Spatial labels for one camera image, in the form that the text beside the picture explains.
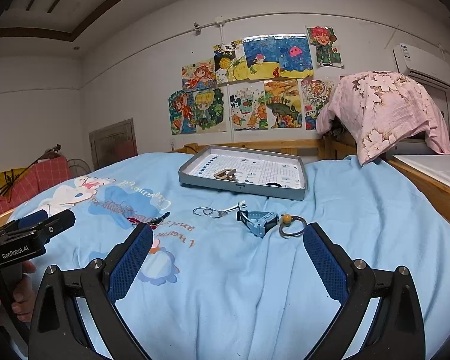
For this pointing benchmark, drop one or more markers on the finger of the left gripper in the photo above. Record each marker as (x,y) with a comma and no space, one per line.
(32,219)
(56,224)

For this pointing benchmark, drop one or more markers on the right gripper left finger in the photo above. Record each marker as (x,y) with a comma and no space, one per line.
(57,327)

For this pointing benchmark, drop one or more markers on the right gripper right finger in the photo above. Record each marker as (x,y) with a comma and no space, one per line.
(397,329)

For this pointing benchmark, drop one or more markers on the silver hoop rings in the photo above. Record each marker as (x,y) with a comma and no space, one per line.
(206,211)

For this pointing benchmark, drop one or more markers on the person's left hand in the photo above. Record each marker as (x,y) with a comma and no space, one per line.
(23,295)

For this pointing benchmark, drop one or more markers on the red plaid cloth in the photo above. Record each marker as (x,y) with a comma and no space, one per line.
(38,178)

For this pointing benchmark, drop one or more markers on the electric fan grille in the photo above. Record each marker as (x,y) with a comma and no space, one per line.
(78,167)

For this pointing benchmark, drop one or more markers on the light blue cartoon bedsheet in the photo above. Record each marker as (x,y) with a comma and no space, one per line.
(210,289)

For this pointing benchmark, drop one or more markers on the white mattress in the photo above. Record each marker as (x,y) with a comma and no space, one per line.
(436,166)

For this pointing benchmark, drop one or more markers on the grey shallow tray box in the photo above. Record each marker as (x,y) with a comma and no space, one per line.
(258,172)

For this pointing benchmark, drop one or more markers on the mermaid drawing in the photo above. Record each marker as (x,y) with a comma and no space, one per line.
(182,113)

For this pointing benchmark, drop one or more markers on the blond boy drawing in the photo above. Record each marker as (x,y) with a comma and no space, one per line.
(209,111)

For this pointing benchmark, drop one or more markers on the pink floral blanket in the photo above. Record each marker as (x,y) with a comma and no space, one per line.
(381,108)

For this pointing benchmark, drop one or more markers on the orange haired girl drawing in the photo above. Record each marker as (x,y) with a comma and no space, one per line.
(199,76)

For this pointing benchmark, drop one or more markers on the orange landscape drawing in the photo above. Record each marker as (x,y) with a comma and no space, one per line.
(283,103)

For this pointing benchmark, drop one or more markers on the cup and fish drawing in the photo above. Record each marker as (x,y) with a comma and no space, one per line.
(248,107)

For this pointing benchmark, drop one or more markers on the busy doodle drawing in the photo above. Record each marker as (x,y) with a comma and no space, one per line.
(316,94)

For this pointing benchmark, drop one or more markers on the yellow moon drawing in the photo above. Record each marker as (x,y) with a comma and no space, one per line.
(230,62)

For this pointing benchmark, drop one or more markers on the white air conditioner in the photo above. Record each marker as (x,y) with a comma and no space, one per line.
(422,65)

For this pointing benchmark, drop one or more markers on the blue sea painting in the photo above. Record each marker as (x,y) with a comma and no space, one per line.
(278,56)

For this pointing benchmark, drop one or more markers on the red haired character drawing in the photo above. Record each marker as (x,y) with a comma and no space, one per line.
(324,40)

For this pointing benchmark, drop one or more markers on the brown wall hatch door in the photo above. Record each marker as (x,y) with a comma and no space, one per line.
(113,143)

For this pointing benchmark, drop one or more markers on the wooden bed frame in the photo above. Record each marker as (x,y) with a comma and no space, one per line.
(338,147)

